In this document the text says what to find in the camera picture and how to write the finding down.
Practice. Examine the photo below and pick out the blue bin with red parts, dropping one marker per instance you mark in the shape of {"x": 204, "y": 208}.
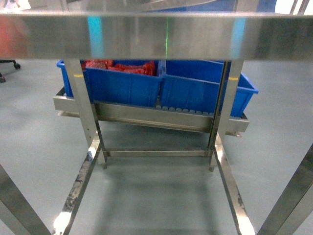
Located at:
{"x": 132, "y": 82}

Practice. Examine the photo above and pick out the lower steel roller rack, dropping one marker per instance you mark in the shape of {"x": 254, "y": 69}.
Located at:
{"x": 91, "y": 113}

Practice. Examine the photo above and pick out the empty blue bin right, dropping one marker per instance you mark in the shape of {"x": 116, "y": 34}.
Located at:
{"x": 190, "y": 84}

